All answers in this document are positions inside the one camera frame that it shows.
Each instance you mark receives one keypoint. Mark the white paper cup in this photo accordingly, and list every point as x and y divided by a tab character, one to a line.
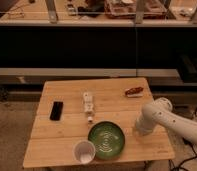
84	152

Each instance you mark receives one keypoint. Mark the cluttered tray on shelf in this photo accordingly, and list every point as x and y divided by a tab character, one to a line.
127	8

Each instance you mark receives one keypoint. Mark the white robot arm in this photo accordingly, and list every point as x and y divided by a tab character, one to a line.
160	112

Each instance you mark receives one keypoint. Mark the dark tools on shelf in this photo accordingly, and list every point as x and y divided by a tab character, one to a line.
90	10

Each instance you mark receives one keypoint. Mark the green ceramic bowl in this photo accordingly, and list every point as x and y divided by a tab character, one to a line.
108	139

